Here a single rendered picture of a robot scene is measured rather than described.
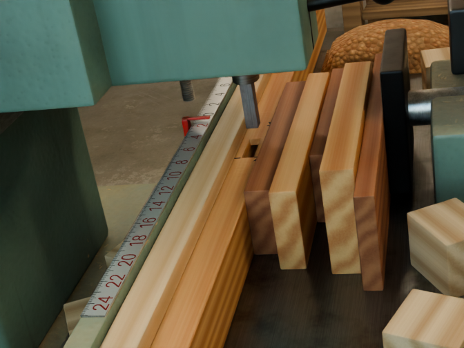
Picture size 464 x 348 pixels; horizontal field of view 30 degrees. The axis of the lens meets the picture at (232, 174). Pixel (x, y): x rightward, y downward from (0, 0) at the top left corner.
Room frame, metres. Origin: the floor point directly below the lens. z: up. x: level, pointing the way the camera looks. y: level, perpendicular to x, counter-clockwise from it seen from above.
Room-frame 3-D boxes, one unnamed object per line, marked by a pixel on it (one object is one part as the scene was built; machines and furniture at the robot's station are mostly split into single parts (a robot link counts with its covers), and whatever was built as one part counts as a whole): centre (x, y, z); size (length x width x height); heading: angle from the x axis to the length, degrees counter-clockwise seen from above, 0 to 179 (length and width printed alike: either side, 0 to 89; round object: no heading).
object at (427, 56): (0.68, -0.19, 0.92); 0.04 x 0.03 x 0.04; 170
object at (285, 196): (0.55, -0.05, 0.93); 0.20 x 0.02 x 0.06; 164
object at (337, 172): (0.53, -0.08, 0.94); 0.18 x 0.02 x 0.07; 164
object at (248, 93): (0.58, -0.02, 0.97); 0.01 x 0.01 x 0.05; 74
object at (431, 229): (0.42, -0.12, 0.92); 0.04 x 0.03 x 0.04; 15
